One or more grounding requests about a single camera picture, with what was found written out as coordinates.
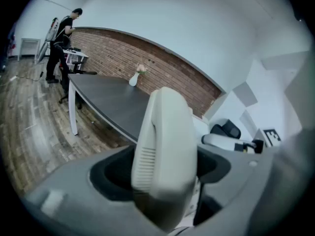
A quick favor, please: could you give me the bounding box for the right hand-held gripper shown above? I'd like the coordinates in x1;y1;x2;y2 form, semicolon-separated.
201;128;283;155

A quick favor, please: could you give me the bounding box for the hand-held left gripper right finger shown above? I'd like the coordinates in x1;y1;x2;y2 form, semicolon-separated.
172;129;311;236

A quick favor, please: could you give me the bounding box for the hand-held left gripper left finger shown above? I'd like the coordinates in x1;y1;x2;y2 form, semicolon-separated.
22;145;170;236

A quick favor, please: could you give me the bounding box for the black mesh office chair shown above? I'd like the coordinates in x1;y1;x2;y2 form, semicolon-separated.
210;118;242;140

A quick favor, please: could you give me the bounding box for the white table leg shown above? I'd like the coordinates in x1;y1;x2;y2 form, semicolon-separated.
67;79;79;136

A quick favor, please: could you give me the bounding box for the white vase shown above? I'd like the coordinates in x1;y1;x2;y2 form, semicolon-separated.
128;72;140;87

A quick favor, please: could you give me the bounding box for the pink flower bouquet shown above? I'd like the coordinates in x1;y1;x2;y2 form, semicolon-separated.
135;63;150;76

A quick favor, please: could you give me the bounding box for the white desk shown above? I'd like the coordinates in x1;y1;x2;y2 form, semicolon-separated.
63;47;90;71

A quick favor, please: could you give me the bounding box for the small white side table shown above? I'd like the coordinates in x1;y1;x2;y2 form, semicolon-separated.
17;37;41;61

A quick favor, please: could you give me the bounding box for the grey wall panel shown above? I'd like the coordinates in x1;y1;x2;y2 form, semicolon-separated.
239;110;259;135
232;81;258;108

